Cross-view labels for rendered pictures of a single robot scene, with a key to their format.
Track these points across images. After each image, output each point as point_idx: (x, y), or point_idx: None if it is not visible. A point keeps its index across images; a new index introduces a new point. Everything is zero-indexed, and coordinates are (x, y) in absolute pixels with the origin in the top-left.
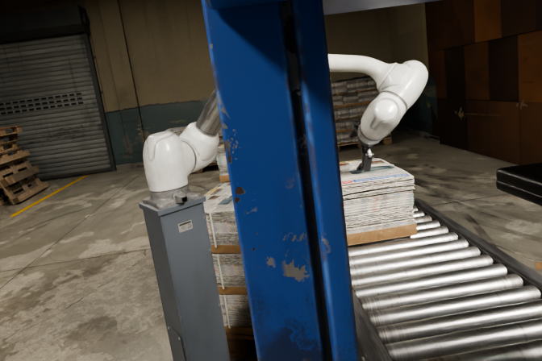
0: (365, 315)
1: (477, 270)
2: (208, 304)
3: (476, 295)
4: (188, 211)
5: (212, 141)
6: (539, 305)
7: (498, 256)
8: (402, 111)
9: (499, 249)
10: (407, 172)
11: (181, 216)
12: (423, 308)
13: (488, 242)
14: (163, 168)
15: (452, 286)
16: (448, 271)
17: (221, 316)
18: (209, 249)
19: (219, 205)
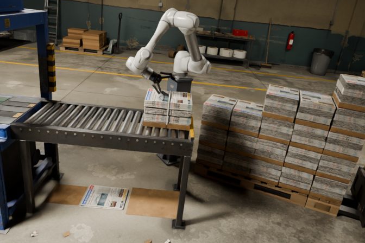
0: (101, 107)
1: (105, 126)
2: None
3: (93, 120)
4: (173, 81)
5: (192, 63)
6: (78, 125)
7: (109, 132)
8: (132, 65)
9: (114, 134)
10: (150, 100)
11: (171, 81)
12: (96, 113)
13: (121, 135)
14: (174, 62)
15: (101, 119)
16: (109, 122)
17: None
18: None
19: (216, 100)
